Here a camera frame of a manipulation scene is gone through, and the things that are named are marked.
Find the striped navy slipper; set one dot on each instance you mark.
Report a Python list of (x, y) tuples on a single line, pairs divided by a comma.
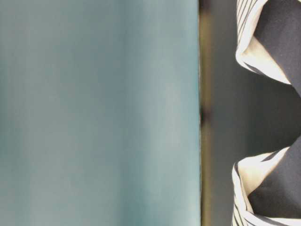
[(269, 39), (267, 188)]

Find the teal blurred foreground panel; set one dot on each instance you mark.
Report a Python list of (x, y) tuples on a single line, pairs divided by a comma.
[(99, 118)]

